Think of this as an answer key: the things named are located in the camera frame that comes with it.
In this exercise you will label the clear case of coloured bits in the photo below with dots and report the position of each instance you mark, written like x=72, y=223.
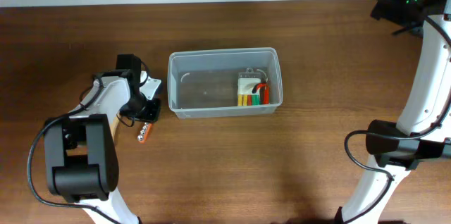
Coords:
x=245, y=82

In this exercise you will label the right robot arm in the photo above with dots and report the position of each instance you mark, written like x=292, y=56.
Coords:
x=389, y=151

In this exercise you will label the orange scraper wooden handle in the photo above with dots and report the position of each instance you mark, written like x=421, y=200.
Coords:
x=114, y=126

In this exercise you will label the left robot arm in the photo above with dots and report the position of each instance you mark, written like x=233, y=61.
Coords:
x=80, y=155

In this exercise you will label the orange socket rail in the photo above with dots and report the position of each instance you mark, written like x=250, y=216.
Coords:
x=145, y=132

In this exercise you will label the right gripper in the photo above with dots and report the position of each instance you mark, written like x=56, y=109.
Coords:
x=384, y=4

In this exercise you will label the red black cutting pliers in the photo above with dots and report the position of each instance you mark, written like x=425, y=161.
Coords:
x=261, y=92

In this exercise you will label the clear plastic container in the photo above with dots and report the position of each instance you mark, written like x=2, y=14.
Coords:
x=203, y=84

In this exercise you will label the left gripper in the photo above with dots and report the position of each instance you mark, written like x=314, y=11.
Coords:
x=151, y=110

